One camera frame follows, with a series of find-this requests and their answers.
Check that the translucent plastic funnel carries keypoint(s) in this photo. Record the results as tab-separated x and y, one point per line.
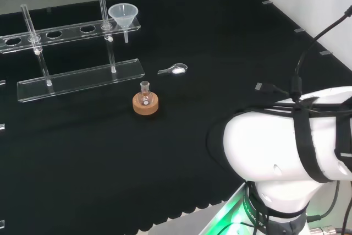
122	15

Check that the clear acrylic funnel stand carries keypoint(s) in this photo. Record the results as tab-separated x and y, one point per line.
82	81

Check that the small round-bottom glass flask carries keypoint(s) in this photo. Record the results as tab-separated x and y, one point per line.
145	98

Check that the black table cloth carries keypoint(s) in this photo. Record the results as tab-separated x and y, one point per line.
82	163

